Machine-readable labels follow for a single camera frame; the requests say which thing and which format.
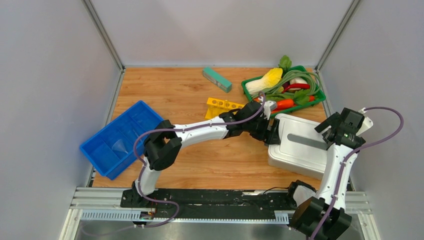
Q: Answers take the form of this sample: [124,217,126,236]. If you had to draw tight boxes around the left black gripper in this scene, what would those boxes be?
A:
[244,115,282,146]

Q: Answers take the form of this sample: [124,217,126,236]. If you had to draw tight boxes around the white tray lid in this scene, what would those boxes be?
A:
[267,113,327,165]

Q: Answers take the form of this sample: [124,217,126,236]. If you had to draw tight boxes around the clear glass funnel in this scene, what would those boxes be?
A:
[111,139,129,154]

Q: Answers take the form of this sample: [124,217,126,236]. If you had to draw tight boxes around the beige plastic tub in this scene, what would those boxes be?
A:
[268,157,326,180]

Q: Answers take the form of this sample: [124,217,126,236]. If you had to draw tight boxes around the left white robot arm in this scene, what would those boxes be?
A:
[133,100,281,208]

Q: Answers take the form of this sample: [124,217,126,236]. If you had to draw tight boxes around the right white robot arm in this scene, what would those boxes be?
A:
[285,108,366,240]

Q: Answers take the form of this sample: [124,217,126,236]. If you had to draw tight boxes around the green vegetable tray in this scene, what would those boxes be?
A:
[241,65,326,118]

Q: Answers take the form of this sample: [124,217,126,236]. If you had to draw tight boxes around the orange carrot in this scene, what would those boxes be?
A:
[253,95,315,114]

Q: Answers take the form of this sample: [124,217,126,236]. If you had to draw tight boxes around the green long beans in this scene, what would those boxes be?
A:
[248,69,321,98]

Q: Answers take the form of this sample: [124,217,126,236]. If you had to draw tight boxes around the red chili pepper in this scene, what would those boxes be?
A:
[282,83,311,93]

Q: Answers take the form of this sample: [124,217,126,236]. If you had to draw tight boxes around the napa cabbage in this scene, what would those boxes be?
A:
[245,67,283,96]

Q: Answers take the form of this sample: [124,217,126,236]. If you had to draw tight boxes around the yellow test tube rack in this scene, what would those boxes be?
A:
[204,97,244,120]

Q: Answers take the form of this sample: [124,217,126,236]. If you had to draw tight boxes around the teal rectangular box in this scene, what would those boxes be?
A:
[202,67,233,93]

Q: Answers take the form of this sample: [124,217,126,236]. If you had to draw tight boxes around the green leafy vegetable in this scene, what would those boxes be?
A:
[278,55,292,73]

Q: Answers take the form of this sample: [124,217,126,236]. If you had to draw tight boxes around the blue plastic bin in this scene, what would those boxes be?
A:
[79,100,163,180]

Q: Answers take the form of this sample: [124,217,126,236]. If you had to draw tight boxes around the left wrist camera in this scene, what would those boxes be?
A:
[258,96,277,120]

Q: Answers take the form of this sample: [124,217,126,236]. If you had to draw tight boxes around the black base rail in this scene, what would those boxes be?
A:
[120,188,297,220]

